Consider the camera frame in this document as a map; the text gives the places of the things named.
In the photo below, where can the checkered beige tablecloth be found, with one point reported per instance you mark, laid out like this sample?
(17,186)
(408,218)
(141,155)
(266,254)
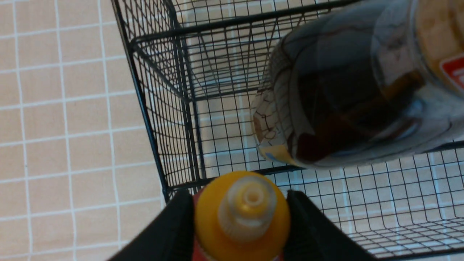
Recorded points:
(78,176)

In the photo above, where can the tan cap cooking wine bottle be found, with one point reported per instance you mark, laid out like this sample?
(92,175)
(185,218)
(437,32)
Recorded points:
(374,81)

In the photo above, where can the yellow cap ketchup bottle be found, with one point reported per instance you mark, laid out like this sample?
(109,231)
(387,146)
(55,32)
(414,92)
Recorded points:
(240,216)

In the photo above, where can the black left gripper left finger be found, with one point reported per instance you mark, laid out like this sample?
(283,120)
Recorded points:
(169,237)

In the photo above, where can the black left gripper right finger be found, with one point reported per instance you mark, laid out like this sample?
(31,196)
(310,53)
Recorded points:
(315,238)

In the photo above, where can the black wire mesh rack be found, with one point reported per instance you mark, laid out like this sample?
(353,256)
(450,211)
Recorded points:
(196,66)

